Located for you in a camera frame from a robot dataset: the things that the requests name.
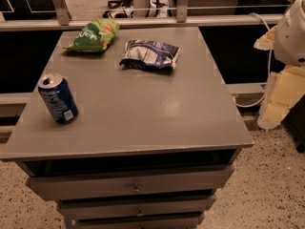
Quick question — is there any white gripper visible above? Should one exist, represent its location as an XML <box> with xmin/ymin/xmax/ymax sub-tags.
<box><xmin>254</xmin><ymin>0</ymin><xmax>305</xmax><ymax>130</ymax></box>

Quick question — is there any blue chip bag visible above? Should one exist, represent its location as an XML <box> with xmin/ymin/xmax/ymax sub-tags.
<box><xmin>119</xmin><ymin>40</ymin><xmax>180</xmax><ymax>71</ymax></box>

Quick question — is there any green chip bag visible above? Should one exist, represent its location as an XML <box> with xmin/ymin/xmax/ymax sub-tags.
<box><xmin>66</xmin><ymin>18</ymin><xmax>120</xmax><ymax>52</ymax></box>

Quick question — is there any blue pepsi can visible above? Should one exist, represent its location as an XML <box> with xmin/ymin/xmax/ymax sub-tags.
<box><xmin>38</xmin><ymin>73</ymin><xmax>78</xmax><ymax>124</ymax></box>

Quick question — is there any top drawer with knob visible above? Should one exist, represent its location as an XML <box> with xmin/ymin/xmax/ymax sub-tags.
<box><xmin>27</xmin><ymin>165</ymin><xmax>234</xmax><ymax>200</ymax></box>

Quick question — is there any drawer with knob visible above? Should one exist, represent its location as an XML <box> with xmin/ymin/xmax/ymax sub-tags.
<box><xmin>27</xmin><ymin>165</ymin><xmax>234</xmax><ymax>200</ymax></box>
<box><xmin>58</xmin><ymin>194</ymin><xmax>215</xmax><ymax>219</ymax></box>

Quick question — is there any grey drawer cabinet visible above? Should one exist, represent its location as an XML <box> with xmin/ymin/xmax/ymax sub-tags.
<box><xmin>0</xmin><ymin>26</ymin><xmax>254</xmax><ymax>229</ymax></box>

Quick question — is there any middle drawer with knob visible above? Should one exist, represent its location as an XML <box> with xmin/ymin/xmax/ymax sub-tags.
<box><xmin>58</xmin><ymin>194</ymin><xmax>215</xmax><ymax>219</ymax></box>

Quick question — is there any bottom drawer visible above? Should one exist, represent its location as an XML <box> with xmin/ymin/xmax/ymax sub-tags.
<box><xmin>66</xmin><ymin>212</ymin><xmax>204</xmax><ymax>229</ymax></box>

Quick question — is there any grey metal railing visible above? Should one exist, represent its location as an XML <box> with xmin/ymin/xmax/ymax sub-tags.
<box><xmin>0</xmin><ymin>0</ymin><xmax>295</xmax><ymax>31</ymax></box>

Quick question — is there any white cable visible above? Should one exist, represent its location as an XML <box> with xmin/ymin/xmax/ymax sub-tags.
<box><xmin>234</xmin><ymin>12</ymin><xmax>274</xmax><ymax>109</ymax></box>

